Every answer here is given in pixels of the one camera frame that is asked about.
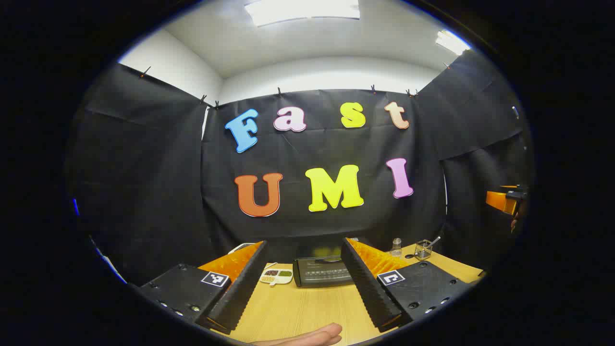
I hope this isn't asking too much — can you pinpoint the black backdrop cloth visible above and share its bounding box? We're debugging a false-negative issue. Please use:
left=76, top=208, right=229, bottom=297
left=65, top=48, right=534, bottom=286

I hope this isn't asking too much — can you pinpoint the ceiling light panel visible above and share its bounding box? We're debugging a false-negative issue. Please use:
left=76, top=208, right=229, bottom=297
left=244, top=0, right=361, bottom=27
left=435, top=30, right=471, bottom=56

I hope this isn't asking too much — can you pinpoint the black electric oven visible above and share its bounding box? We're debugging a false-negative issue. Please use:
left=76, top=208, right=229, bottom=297
left=292, top=245, right=358, bottom=288

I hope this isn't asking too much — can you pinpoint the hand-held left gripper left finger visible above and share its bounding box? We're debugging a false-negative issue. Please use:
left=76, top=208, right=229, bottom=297
left=137, top=240, right=270, bottom=335

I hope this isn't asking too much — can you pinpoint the white divided snack dish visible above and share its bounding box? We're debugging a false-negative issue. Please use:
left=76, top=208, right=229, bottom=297
left=259, top=268, right=294, bottom=287

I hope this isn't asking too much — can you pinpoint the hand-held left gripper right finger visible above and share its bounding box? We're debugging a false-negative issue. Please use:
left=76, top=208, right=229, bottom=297
left=340, top=237, right=474, bottom=333

